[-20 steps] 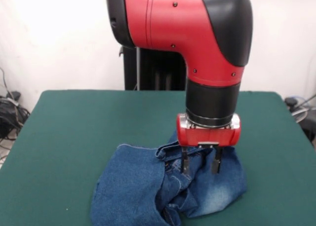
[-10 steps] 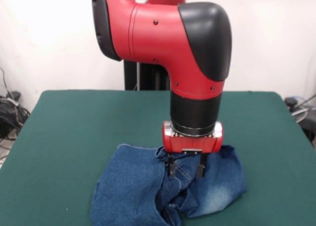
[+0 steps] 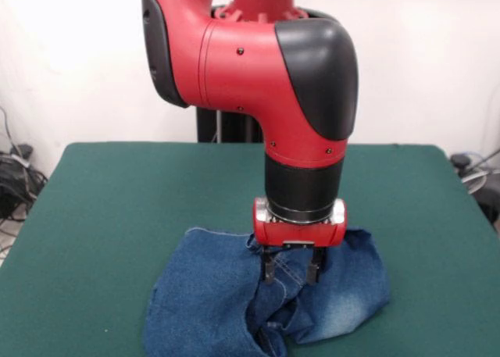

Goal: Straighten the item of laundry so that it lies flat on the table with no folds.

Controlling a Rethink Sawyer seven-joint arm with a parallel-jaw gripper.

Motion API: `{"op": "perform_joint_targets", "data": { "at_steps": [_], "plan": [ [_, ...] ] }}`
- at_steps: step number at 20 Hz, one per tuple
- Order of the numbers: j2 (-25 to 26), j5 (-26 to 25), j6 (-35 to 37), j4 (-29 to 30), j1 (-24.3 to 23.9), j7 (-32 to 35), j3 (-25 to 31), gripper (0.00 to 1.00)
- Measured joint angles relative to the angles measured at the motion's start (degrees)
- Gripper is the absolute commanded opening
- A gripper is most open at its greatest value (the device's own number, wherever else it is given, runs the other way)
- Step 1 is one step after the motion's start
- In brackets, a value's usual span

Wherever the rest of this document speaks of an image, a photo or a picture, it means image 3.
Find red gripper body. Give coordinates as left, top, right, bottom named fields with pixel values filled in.
left=252, top=196, right=348, bottom=252

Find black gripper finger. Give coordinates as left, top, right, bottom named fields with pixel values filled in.
left=260, top=247, right=277, bottom=286
left=305, top=248, right=325, bottom=285

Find blue denim jeans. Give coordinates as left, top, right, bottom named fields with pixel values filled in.
left=143, top=226, right=391, bottom=357

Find dark green table cloth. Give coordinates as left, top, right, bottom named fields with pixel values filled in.
left=0, top=141, right=500, bottom=357

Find dark grey stand base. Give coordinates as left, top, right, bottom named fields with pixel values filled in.
left=474, top=179, right=500, bottom=233

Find black power adapter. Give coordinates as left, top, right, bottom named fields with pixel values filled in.
left=10, top=143, right=35, bottom=159

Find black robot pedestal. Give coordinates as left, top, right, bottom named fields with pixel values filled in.
left=195, top=5, right=341, bottom=144

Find black cable tangle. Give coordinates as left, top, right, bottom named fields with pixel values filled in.
left=0, top=105, right=50, bottom=256

